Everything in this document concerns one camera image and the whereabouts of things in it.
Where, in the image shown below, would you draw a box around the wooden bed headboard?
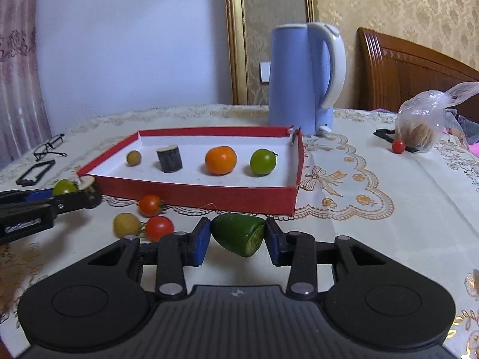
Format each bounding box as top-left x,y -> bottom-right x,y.
357,28 -> 478,112

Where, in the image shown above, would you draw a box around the green tomato outside box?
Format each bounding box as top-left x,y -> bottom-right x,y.
52,179 -> 79,196

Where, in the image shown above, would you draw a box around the yellow-brown small round fruit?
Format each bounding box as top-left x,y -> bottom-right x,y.
126,150 -> 142,167

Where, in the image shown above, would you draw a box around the black eyeglasses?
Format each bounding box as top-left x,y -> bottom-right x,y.
32,134 -> 67,161

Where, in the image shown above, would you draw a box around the red cherry tomato upper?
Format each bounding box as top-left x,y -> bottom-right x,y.
137,194 -> 164,217

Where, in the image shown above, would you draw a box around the red shallow cardboard box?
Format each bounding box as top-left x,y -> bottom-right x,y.
78,127 -> 304,216

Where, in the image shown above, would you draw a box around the gold picture frame moulding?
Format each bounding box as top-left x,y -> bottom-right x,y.
225,0 -> 317,105

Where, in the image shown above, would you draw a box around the orange mandarin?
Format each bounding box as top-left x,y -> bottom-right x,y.
204,146 -> 237,176

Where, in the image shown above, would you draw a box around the blue electric kettle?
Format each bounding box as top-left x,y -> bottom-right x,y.
269,22 -> 347,135

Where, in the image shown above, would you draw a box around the black flat frame under bag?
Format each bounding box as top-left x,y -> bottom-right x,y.
373,128 -> 419,153

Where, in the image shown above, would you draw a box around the clear plastic bag with nuts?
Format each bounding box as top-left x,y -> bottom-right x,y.
395,82 -> 478,152

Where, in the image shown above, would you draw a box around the small red tomato by bag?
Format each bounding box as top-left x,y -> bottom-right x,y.
391,139 -> 407,154

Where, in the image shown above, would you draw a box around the red cherry tomato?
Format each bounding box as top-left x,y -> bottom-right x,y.
145,216 -> 175,241
137,194 -> 164,217

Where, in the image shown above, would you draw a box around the pink patterned curtain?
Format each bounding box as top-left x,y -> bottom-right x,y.
1,0 -> 51,168

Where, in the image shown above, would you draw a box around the red cherry tomato lower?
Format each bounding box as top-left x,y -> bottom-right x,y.
145,216 -> 175,241

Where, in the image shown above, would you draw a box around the yellow lemon-like fruit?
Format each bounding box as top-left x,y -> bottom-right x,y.
113,213 -> 145,238

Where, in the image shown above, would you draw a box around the green tomato in box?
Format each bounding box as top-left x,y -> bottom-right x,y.
249,148 -> 278,176

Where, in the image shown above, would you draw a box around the white wall switch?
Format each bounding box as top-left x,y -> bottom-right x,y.
259,61 -> 270,83

